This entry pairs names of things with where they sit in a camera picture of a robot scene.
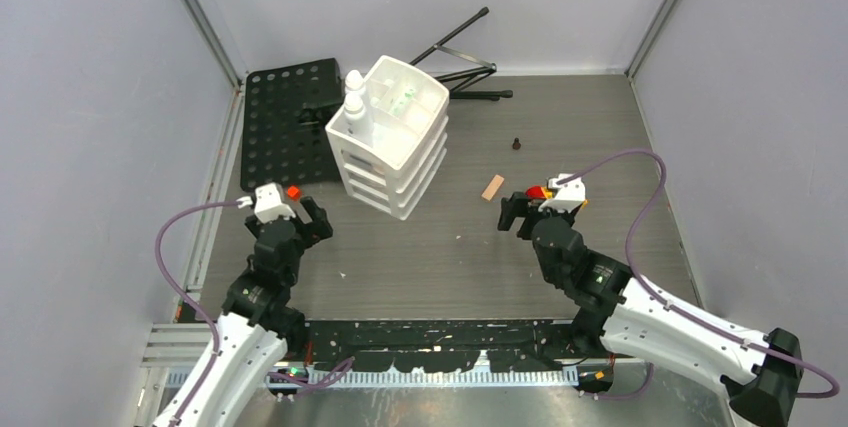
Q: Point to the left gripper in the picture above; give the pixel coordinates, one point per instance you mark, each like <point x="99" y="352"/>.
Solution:
<point x="318" y="229"/>

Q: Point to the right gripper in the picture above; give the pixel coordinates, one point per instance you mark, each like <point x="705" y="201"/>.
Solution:
<point x="516" y="206"/>

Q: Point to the large white spray bottle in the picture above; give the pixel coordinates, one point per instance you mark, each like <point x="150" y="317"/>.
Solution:
<point x="360" y="124"/>

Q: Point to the white plastic drawer organizer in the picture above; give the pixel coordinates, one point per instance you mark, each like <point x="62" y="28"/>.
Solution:
<point x="409" y="109"/>

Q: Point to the small white bottle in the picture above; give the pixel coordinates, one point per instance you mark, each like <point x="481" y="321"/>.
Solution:
<point x="354" y="83"/>

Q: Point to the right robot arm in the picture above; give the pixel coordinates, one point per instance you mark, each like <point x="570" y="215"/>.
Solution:
<point x="754" y="371"/>

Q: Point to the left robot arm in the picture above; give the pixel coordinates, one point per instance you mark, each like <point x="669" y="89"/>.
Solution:
<point x="256" y="327"/>

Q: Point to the yellow red toy block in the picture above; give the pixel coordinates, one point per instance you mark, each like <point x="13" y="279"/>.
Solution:
<point x="539" y="193"/>

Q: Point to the beige concealer stick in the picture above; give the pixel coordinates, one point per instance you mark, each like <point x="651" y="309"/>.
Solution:
<point x="492" y="188"/>

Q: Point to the red cube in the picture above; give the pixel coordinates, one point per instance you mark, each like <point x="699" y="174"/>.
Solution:
<point x="294" y="193"/>

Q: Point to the black music stand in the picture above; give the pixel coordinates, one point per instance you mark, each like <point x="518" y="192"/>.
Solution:
<point x="286" y="110"/>

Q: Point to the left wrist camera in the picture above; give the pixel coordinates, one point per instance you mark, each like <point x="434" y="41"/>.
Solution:
<point x="267" y="203"/>

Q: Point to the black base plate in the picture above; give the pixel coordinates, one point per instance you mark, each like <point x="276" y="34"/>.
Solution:
<point x="444" y="346"/>

